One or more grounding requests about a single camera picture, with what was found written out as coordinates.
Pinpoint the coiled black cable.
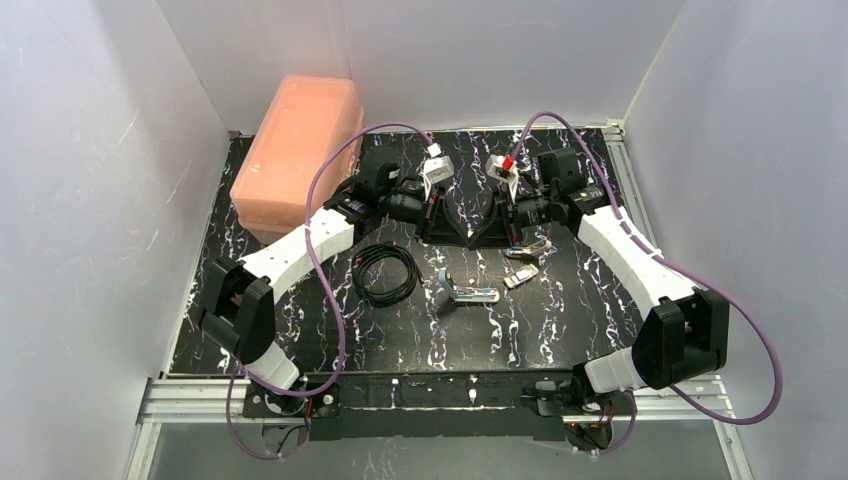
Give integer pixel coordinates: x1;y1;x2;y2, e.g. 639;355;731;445
352;243;425;307

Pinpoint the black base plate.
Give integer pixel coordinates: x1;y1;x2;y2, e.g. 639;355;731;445
242;369;633;448

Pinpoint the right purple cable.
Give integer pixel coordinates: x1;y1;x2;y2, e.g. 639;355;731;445
510;111;784;458

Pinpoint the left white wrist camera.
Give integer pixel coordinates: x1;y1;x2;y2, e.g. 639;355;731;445
421;155;455;198

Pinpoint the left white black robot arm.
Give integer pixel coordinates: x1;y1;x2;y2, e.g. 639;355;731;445
198;154;468;398

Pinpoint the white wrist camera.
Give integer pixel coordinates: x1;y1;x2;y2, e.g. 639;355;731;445
421;155;455;198
485;154;520;189

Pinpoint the purple cable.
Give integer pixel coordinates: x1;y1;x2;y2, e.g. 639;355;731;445
223;121;444;462
510;111;784;458

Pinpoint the aluminium frame rail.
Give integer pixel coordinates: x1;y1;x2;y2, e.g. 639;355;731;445
139;124;734;441

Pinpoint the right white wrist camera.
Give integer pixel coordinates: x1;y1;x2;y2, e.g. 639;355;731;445
485;154;520;189

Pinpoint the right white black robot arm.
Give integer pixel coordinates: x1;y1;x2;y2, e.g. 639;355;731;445
468;148;729;406

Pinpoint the orange plastic storage box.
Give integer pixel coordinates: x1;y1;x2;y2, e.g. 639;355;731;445
230;75;364;245

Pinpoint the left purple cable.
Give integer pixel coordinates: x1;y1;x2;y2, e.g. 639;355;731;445
223;121;444;462

